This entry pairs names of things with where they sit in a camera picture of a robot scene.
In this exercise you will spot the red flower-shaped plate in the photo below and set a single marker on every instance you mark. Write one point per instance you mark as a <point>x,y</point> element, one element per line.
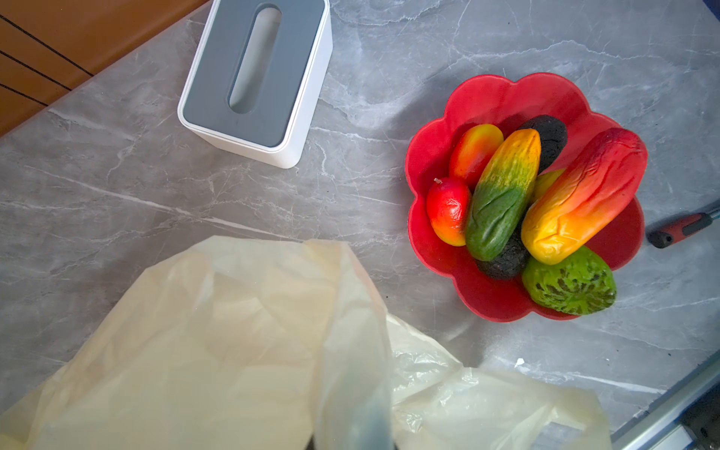
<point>494,290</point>

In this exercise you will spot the cream plastic bag orange prints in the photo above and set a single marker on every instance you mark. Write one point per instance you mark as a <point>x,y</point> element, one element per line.
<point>253,344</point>

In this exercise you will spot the red orange peach fruit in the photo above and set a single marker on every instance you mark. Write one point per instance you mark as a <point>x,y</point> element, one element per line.
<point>472,154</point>

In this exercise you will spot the aluminium rail frame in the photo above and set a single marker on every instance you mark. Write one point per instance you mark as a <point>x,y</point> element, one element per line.
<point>685,417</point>

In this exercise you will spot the small red yellow fruit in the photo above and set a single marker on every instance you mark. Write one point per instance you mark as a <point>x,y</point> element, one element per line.
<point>447,204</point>

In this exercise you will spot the red yellow long mango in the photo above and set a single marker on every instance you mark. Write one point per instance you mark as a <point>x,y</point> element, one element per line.
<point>592,191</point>

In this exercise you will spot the black avocado fruit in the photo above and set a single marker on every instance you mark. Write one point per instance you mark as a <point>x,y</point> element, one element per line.
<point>553,136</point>

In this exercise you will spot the red black ratchet wrench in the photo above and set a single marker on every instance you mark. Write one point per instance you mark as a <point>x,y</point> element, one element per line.
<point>679,229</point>

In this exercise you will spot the green yellow papaya fruit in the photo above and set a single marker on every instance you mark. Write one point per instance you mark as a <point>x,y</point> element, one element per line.
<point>502,194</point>

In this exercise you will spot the white grey tissue box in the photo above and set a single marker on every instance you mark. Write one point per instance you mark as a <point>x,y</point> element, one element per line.
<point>256,77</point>

